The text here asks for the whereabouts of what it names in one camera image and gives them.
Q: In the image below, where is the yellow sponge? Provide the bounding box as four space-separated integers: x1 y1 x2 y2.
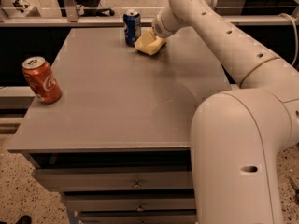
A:
135 29 167 55

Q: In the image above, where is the blue pepsi can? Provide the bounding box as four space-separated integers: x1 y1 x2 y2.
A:
123 9 141 46

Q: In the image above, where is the metal window railing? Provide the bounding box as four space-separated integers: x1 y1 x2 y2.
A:
0 0 299 28

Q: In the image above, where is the grey drawer cabinet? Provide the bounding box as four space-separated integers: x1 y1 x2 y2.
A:
8 28 230 224

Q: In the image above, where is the white cable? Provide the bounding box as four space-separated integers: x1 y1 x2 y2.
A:
278 12 299 67

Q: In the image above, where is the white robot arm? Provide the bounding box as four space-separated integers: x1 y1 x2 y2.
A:
152 0 299 224

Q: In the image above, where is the red coca-cola can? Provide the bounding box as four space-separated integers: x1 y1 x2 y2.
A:
22 56 62 104

